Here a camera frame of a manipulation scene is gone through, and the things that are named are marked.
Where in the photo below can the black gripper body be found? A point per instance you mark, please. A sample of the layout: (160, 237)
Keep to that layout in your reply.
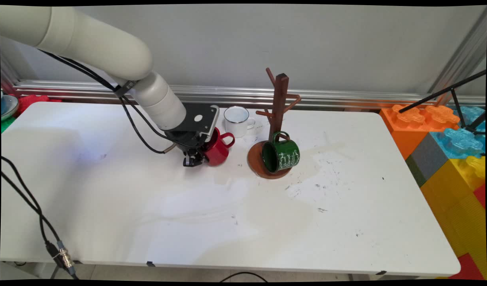
(187, 142)

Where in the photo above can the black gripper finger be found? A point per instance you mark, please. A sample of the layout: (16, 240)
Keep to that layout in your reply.
(193, 159)

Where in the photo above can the red ceramic mug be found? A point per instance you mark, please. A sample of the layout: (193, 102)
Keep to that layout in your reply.
(219, 153)

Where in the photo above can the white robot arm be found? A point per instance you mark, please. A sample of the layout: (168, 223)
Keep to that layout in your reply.
(88, 43)

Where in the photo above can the green enamel mug white print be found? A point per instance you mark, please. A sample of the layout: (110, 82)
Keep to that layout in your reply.
(289, 155)

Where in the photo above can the brown wooden mug tree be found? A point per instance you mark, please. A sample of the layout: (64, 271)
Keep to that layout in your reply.
(280, 103)

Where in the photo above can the red plastic toy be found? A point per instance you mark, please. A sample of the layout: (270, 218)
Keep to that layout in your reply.
(33, 102)

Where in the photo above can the green plastic block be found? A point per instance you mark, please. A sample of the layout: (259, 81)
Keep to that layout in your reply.
(7, 125)

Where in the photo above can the grey blue bowl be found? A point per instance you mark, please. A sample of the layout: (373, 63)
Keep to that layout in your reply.
(8, 107)

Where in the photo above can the orange toy building block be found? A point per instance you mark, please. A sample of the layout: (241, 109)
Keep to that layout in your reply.
(410, 131)

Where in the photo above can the black tripod stand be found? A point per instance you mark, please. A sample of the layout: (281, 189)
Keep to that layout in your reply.
(437, 94)

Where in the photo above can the light blue toy building block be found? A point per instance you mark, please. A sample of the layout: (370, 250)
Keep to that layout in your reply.
(457, 143)

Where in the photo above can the yellow toy building block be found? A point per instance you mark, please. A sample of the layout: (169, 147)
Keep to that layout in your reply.
(453, 210)

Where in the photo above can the red toy building block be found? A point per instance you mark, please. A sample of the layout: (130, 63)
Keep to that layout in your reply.
(480, 196)
(467, 270)

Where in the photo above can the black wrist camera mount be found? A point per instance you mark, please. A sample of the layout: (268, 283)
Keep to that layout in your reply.
(191, 119)

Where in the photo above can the aluminium rail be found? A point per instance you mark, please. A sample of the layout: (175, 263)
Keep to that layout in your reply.
(326, 97)

